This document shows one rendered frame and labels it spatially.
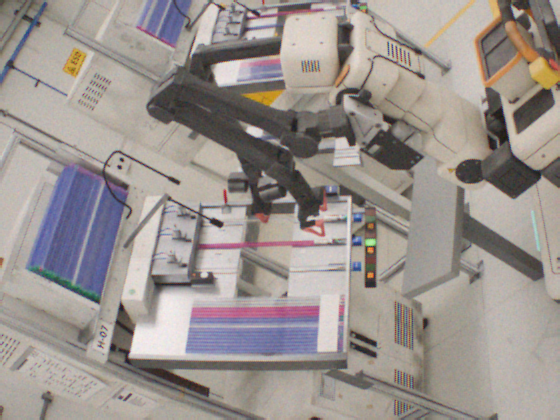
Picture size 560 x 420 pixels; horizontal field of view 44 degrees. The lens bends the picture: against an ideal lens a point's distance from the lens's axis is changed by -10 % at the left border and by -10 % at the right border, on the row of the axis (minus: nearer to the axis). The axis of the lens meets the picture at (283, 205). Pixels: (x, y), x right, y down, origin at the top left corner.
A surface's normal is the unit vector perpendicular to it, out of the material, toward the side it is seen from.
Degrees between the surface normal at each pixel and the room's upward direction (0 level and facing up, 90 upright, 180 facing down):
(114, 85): 90
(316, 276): 47
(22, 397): 90
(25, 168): 90
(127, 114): 90
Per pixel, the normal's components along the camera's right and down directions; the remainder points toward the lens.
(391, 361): 0.57, -0.54
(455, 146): -0.08, 0.74
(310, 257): -0.14, -0.69
